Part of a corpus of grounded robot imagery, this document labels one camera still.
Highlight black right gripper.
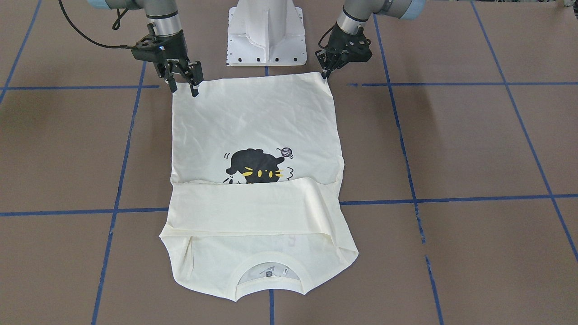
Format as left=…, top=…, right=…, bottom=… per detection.
left=131, top=24, right=204, bottom=97

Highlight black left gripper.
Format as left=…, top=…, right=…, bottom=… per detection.
left=315, top=24, right=373, bottom=81

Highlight cream long-sleeve cat shirt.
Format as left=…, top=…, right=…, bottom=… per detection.
left=159, top=72, right=359, bottom=301

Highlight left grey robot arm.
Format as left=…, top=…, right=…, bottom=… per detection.
left=315, top=0, right=425, bottom=79

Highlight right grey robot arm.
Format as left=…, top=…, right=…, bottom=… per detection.
left=89, top=0, right=204, bottom=97

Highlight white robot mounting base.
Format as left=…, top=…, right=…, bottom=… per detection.
left=226, top=0, right=307, bottom=67

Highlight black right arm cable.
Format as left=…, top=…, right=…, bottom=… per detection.
left=58, top=0, right=152, bottom=49

